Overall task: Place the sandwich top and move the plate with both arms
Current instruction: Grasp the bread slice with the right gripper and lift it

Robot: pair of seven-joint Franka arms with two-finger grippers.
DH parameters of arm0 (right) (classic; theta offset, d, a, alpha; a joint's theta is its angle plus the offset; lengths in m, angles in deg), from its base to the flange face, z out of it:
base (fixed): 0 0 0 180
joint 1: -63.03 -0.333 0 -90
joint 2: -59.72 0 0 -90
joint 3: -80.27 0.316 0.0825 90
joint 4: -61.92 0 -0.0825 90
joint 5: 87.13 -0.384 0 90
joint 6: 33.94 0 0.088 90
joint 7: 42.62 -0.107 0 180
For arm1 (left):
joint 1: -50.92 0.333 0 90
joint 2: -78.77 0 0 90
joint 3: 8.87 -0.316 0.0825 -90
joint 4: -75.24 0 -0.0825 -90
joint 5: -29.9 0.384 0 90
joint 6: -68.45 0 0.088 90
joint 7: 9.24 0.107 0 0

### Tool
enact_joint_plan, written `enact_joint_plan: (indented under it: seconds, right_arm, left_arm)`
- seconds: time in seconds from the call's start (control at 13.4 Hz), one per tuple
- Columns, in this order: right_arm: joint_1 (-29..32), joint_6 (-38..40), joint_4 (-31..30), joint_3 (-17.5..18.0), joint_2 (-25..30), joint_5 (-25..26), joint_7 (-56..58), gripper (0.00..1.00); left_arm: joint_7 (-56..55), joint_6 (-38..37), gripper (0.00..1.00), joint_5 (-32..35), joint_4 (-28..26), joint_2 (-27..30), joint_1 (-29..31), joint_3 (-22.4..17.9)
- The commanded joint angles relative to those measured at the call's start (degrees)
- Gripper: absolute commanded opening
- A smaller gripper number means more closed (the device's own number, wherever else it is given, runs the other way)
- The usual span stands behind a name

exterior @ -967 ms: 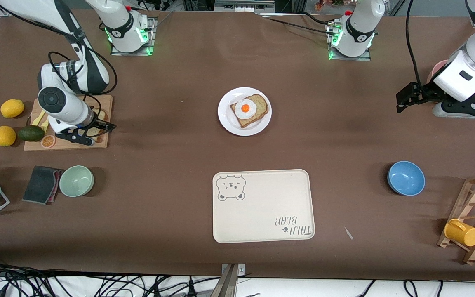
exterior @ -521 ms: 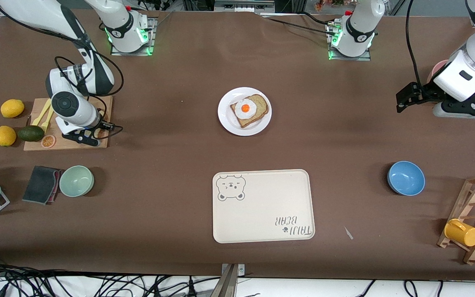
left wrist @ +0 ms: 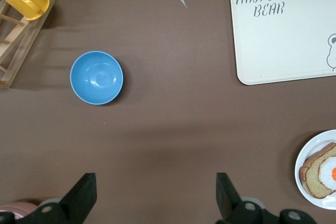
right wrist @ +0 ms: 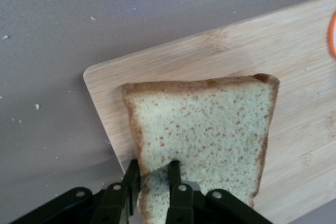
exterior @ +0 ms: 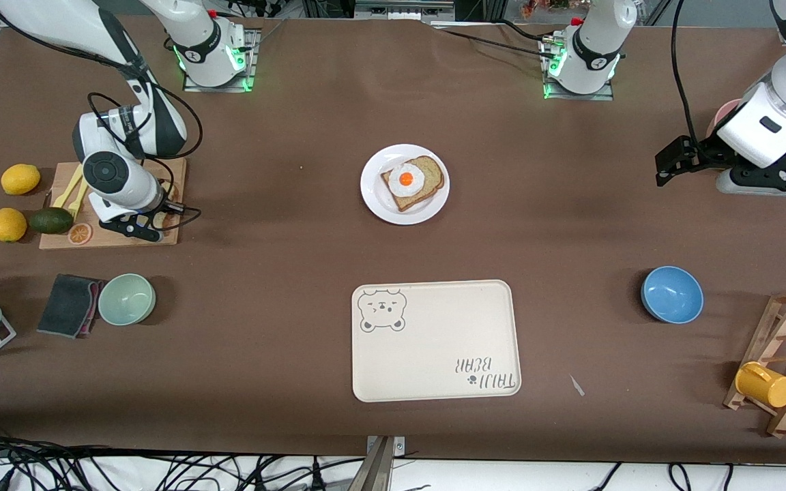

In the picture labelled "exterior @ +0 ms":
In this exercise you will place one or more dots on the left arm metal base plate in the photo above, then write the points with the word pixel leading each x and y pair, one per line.
pixel 584 97

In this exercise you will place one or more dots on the grey metal frame bracket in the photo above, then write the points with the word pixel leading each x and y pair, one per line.
pixel 400 10

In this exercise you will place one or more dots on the cream bear print tray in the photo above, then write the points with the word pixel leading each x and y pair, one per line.
pixel 434 341

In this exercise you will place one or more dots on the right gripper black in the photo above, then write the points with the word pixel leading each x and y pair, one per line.
pixel 162 205

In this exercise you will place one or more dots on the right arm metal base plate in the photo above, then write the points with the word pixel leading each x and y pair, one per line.
pixel 252 61

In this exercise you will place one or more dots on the wooden mug rack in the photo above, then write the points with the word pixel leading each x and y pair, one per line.
pixel 777 334

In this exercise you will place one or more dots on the dark green avocado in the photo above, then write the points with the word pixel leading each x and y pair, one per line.
pixel 50 220

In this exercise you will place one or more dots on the white round plate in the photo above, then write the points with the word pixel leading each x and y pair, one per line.
pixel 376 198

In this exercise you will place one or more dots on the wooden cutting board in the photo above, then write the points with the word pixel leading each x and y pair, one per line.
pixel 173 179

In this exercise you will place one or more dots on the blue bowl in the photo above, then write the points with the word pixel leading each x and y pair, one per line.
pixel 673 294

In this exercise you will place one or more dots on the orange slice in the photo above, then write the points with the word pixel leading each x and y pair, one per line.
pixel 80 234

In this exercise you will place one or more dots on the yellow mug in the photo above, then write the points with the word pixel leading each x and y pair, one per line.
pixel 768 387

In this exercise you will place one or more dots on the small grey paper scrap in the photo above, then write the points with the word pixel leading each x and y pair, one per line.
pixel 576 384

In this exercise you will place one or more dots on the round orange yellow citrus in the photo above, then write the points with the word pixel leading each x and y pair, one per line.
pixel 7 225

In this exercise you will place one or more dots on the yellow plastic knife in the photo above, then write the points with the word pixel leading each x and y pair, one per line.
pixel 69 187

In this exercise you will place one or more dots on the yellow lemon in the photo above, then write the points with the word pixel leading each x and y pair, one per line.
pixel 20 179

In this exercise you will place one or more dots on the dark grey cloth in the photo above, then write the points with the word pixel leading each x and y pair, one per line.
pixel 65 303

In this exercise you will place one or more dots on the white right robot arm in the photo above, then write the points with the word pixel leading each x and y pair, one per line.
pixel 45 27

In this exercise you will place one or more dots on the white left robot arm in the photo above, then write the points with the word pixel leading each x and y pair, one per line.
pixel 594 41

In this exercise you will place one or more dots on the pale green bowl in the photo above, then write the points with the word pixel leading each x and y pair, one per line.
pixel 127 300

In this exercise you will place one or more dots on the fried egg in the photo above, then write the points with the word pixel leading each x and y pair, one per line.
pixel 406 179

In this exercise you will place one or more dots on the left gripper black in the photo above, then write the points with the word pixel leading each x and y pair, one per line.
pixel 703 151

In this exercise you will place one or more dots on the pink bowl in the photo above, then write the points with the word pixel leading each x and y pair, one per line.
pixel 724 112

